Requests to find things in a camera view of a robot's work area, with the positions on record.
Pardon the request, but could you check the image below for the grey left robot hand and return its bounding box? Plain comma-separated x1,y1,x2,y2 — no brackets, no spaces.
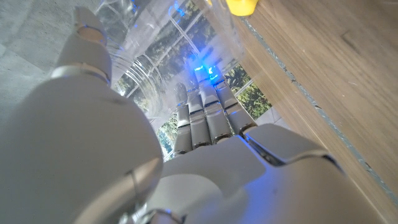
0,6,385,224

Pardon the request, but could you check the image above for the clear jar base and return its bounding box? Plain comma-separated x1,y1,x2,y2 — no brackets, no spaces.
95,0,246,121

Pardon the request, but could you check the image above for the yellow toy banana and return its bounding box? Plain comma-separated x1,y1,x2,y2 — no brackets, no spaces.
225,0,259,17

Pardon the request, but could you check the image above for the printed window backdrop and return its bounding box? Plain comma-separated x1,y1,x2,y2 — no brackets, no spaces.
114,0,292,161

